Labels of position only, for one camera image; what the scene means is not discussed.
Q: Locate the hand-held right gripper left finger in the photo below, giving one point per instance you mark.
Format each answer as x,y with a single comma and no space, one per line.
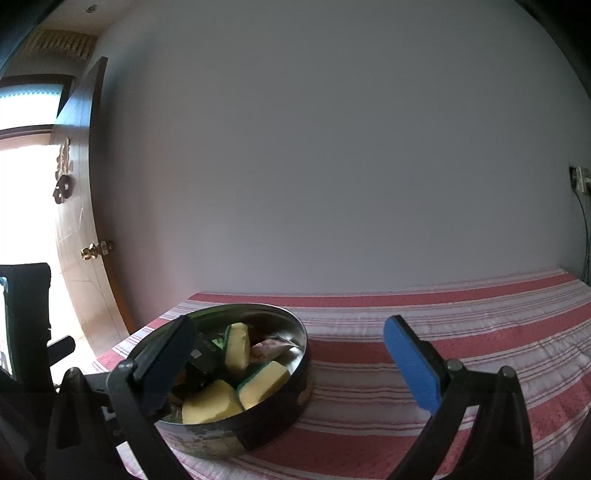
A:
168,364

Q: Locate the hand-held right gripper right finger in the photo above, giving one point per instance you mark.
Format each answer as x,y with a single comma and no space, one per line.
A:
411,369

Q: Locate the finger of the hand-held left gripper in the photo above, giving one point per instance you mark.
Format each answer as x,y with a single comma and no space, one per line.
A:
62,348

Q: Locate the green tissue packet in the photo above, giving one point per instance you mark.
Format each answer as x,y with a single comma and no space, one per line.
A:
219,344

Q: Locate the ceiling air vent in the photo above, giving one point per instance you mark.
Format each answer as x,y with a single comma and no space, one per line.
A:
60,44

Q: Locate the green and yellow sponge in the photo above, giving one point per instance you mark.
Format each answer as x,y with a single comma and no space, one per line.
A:
236,350
265,381
210,406

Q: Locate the dark door ornament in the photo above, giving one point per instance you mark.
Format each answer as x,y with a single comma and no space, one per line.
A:
64,184

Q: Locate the round metal tin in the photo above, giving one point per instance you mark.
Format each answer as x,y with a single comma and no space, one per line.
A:
258,429

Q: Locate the transom window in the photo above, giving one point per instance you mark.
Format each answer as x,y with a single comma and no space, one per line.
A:
27,99

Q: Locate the ceiling spotlight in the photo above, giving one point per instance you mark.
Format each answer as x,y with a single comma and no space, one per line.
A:
92,8

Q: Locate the black cardboard box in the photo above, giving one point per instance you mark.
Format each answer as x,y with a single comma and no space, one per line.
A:
205,362

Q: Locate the wall socket with plugs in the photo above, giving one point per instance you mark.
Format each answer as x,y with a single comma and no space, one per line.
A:
579,179

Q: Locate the brass door knob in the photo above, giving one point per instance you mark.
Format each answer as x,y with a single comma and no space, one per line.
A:
90,251

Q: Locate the red striped tablecloth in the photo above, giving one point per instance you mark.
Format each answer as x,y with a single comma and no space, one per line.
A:
351,415

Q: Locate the brown wooden door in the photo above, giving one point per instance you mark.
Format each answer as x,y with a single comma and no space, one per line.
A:
78,207

